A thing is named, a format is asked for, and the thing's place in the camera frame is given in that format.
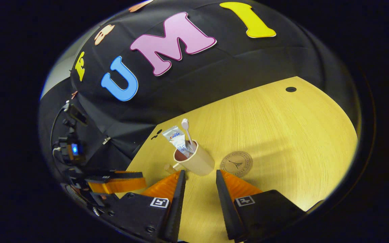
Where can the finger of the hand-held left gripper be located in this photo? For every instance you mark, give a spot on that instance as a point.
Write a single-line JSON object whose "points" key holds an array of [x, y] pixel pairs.
{"points": [[120, 185]]}

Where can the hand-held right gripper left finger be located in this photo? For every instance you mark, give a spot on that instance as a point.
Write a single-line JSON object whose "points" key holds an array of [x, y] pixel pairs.
{"points": [[177, 202]]}

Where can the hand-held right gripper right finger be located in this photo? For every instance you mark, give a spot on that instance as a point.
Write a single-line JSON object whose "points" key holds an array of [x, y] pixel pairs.
{"points": [[225, 202]]}

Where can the round brown coaster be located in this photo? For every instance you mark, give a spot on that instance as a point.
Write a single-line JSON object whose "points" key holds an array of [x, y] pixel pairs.
{"points": [[236, 164]]}

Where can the white toothpaste tube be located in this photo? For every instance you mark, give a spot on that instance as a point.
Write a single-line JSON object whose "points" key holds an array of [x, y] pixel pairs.
{"points": [[177, 138]]}

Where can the white toothbrush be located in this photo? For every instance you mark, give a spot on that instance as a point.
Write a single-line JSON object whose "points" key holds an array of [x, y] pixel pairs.
{"points": [[188, 133]]}

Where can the silver clip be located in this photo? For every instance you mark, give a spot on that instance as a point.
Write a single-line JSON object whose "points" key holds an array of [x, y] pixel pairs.
{"points": [[106, 140]]}

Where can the copper clip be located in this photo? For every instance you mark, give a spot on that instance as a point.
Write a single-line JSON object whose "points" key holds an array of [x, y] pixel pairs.
{"points": [[74, 94]]}

